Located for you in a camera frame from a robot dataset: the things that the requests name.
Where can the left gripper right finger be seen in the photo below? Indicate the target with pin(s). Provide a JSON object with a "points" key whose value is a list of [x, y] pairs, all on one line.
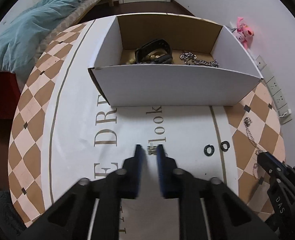
{"points": [[167, 178]]}

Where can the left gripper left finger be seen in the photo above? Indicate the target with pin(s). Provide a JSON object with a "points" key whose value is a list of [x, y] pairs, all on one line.
{"points": [[131, 179]]}

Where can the black wristband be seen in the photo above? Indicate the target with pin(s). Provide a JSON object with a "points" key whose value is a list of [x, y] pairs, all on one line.
{"points": [[154, 52]]}

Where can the checkered printed tablecloth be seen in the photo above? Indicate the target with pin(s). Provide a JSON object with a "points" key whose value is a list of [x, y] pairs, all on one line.
{"points": [[83, 147]]}

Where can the white cardboard box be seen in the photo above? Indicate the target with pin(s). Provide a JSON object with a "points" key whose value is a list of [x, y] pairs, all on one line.
{"points": [[210, 66]]}

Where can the pink panther plush toy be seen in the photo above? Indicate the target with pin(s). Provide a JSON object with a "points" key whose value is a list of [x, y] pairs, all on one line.
{"points": [[244, 33]]}

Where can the teal duvet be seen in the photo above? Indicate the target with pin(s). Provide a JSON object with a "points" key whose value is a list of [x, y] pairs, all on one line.
{"points": [[20, 41]]}

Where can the bed with patterned mattress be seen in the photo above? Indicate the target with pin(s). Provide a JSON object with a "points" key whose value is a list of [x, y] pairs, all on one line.
{"points": [[72, 19]]}

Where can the white wall power strip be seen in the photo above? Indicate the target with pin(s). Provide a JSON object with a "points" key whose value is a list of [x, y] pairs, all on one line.
{"points": [[280, 103]]}

